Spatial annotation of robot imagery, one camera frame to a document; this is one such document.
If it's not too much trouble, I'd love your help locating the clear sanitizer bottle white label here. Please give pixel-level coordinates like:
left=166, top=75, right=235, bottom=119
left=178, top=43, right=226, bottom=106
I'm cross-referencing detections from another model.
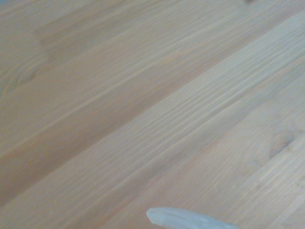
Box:
left=146, top=207, right=240, bottom=229

